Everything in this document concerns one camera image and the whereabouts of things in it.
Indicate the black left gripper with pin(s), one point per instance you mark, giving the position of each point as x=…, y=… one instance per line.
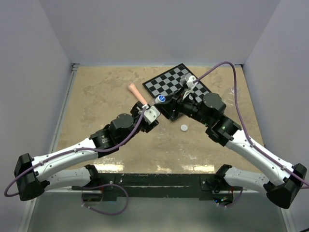
x=134, y=112

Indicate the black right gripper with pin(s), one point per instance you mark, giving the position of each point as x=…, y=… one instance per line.
x=166, y=107

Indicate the blue white bottle cap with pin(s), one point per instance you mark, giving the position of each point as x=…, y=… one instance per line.
x=160, y=99

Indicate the clear plastic bottle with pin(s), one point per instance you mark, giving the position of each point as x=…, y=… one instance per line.
x=229, y=96
x=154, y=101

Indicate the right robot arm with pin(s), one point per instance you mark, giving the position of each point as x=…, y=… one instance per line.
x=279, y=180

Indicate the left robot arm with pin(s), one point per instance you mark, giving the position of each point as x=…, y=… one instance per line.
x=36, y=175

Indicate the black white checkerboard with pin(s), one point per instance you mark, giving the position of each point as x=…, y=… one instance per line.
x=169, y=82

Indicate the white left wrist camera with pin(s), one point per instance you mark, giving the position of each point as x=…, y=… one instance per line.
x=150, y=114

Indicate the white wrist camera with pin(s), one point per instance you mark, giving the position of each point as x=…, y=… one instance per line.
x=150, y=114
x=189, y=83

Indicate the pink cylindrical handle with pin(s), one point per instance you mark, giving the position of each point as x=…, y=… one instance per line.
x=131, y=87

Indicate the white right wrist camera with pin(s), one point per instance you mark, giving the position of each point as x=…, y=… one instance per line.
x=189, y=83

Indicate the aluminium frame rail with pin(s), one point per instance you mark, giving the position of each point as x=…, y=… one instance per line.
x=25, y=221

